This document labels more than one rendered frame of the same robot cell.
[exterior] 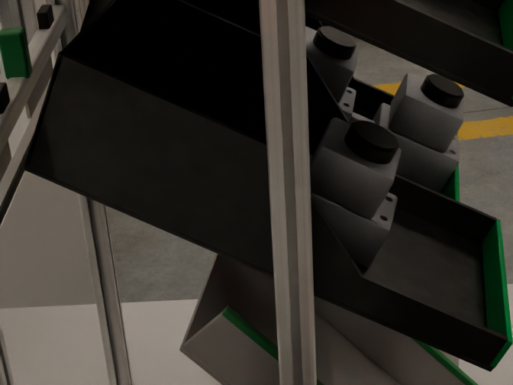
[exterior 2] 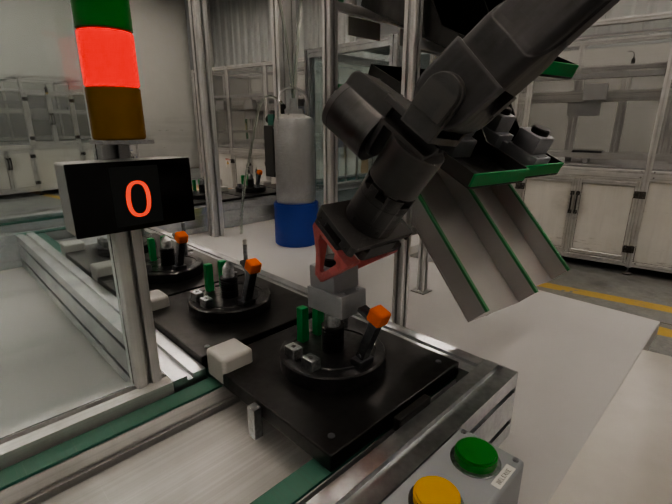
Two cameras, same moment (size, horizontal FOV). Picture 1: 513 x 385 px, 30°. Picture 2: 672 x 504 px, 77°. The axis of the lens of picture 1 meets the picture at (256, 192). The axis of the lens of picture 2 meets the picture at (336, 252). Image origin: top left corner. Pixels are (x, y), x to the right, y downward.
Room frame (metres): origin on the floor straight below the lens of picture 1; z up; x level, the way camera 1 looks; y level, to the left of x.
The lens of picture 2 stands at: (-0.15, -0.40, 1.28)
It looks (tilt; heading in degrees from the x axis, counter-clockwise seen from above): 17 degrees down; 44
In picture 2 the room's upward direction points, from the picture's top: straight up
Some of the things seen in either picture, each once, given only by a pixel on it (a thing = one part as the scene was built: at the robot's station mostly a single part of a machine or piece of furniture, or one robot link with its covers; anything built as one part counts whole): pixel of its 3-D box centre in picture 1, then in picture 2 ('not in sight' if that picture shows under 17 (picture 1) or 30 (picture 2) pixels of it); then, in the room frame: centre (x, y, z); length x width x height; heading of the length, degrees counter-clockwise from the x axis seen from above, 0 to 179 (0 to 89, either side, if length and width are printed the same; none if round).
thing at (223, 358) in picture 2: not in sight; (229, 361); (0.12, 0.05, 0.97); 0.05 x 0.05 x 0.04; 89
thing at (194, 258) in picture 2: not in sight; (167, 253); (0.22, 0.45, 1.01); 0.24 x 0.24 x 0.13; 89
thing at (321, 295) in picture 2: not in sight; (330, 281); (0.22, -0.04, 1.08); 0.08 x 0.04 x 0.07; 88
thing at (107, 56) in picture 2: not in sight; (108, 60); (0.03, 0.07, 1.33); 0.05 x 0.05 x 0.05
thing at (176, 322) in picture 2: not in sight; (228, 283); (0.22, 0.20, 1.01); 0.24 x 0.24 x 0.13; 89
